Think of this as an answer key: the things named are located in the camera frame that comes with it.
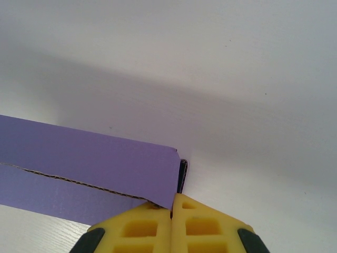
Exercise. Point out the purple cardboard box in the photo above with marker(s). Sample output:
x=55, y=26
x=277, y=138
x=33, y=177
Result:
x=105, y=158

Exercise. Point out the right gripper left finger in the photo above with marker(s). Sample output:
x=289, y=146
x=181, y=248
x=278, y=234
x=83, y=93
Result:
x=163, y=232

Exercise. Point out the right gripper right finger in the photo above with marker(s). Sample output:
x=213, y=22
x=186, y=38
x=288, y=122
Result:
x=179, y=232

